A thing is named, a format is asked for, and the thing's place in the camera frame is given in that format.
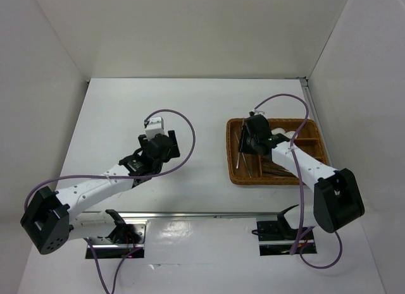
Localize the white spoon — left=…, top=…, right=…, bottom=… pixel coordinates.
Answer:
left=284, top=131, right=298, bottom=140
left=271, top=128, right=286, bottom=135

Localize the aluminium rail right side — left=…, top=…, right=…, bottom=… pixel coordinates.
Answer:
left=299, top=77, right=332, bottom=163

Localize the aluminium rail front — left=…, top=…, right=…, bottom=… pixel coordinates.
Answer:
left=75, top=211, right=285, bottom=221

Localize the brown wicker divided tray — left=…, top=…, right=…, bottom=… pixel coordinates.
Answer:
left=226, top=118, right=329, bottom=185

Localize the aluminium rail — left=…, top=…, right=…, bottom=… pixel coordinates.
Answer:
left=299, top=77, right=332, bottom=163
left=75, top=211, right=285, bottom=221

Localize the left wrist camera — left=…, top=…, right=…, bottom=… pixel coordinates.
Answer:
left=144, top=116, right=165, bottom=140

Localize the long silver chopstick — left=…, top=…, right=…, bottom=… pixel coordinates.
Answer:
left=236, top=152, right=252, bottom=178

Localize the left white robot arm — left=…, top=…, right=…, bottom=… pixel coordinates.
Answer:
left=20, top=130, right=180, bottom=255

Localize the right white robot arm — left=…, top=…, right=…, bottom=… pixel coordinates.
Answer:
left=239, top=113, right=365, bottom=238

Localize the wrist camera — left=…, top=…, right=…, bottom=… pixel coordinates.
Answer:
left=144, top=116, right=165, bottom=140
left=249, top=109, right=265, bottom=117

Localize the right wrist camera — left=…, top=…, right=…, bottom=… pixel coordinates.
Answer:
left=249, top=109, right=265, bottom=117

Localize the black knife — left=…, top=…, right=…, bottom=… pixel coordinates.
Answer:
left=262, top=169, right=292, bottom=177

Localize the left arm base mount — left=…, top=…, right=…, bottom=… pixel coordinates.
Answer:
left=89, top=209, right=146, bottom=259

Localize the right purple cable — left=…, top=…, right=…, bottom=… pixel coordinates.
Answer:
left=252, top=93, right=344, bottom=270

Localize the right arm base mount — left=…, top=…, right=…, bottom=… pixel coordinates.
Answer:
left=251, top=205, right=297, bottom=256

